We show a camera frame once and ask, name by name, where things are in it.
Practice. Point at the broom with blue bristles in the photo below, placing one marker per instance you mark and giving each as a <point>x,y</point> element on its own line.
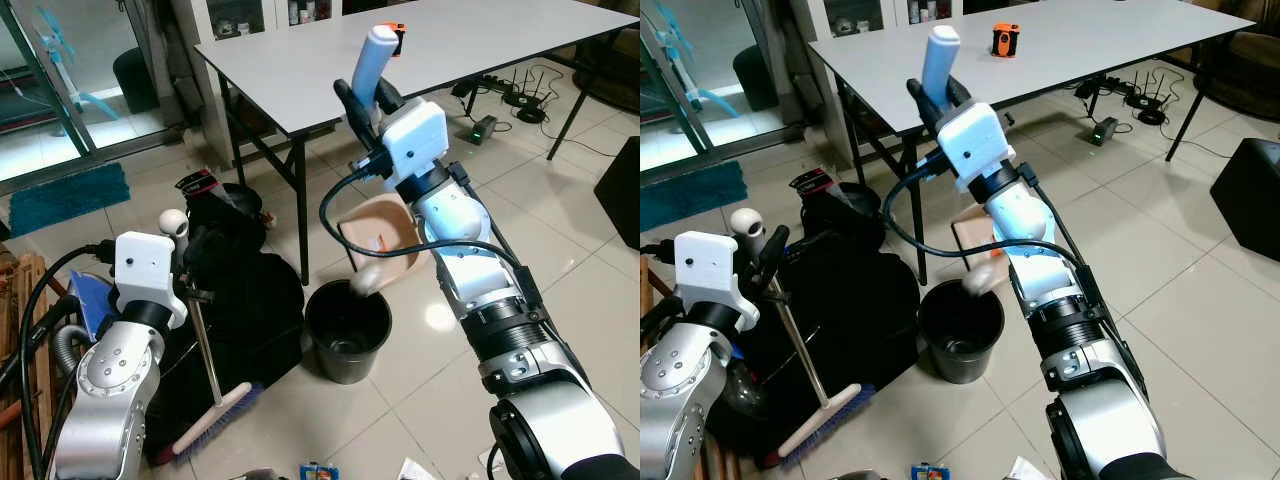
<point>215,425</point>
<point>825,425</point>

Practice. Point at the dark brown sofa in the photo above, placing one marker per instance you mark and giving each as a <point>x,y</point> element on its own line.
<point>1245,80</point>
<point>610,80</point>

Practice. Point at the tall black bin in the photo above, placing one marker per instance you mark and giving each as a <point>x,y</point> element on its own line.
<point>135,80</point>
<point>755,78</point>

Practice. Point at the round black waste bin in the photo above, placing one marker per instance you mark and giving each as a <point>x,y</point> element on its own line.
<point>348,350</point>
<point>960,350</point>

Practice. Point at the blue snack package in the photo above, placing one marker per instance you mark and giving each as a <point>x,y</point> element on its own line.
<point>316,472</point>
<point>926,472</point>

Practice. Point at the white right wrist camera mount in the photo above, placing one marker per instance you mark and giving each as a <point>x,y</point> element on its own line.
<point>980,145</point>
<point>415,140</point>

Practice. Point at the black ottoman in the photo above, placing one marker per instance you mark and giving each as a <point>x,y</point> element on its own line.
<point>1248,200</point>
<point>620,195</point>

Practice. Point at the large black bag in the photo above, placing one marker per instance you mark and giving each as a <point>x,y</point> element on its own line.
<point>850,300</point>
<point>250,300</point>

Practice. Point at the black router with antennas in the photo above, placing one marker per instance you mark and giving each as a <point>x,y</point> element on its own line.
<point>530,112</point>
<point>1150,113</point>

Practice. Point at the teal standing fan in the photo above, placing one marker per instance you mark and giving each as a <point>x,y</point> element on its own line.
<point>710,98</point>
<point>90,100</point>

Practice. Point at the black power strip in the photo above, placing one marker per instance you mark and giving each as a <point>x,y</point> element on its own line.
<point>1105,88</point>
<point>490,85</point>

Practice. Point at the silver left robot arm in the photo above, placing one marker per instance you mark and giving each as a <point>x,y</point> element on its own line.
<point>680,390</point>
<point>110,380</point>

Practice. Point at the teal floor mat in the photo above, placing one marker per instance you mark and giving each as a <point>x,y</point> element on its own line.
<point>695,195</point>
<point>70,200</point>

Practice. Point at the white paper scrap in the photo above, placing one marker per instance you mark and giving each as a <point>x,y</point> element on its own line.
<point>418,470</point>
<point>1028,470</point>

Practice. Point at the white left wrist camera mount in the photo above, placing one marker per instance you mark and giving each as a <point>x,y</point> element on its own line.
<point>145,275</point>
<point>705,275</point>

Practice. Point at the blue plastic sheet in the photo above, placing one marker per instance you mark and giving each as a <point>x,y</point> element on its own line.
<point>92,305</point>

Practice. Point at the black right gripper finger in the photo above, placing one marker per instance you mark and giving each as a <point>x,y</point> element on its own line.
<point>964,96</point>
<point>356,108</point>
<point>927,108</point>
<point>391,96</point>

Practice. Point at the glass sliding door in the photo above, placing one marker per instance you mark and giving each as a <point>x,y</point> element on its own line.
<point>165,100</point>
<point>785,100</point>

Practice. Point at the orange black device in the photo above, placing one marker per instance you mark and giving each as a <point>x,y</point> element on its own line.
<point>398,38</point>
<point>1005,40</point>

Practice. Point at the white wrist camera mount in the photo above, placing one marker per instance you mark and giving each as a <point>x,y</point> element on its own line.
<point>705,275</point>
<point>980,145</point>
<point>415,140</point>
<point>145,275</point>

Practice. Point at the black box with green light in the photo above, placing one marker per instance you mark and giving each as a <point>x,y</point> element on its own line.
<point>481,130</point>
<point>1105,132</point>

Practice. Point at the grey folding table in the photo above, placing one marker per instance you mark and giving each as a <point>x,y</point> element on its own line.
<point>1100,45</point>
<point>480,50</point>

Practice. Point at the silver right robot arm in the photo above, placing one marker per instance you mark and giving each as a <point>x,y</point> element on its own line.
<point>500,310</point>
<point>1070,320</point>

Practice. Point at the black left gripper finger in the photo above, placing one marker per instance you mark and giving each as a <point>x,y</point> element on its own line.
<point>207,250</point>
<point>775,250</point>

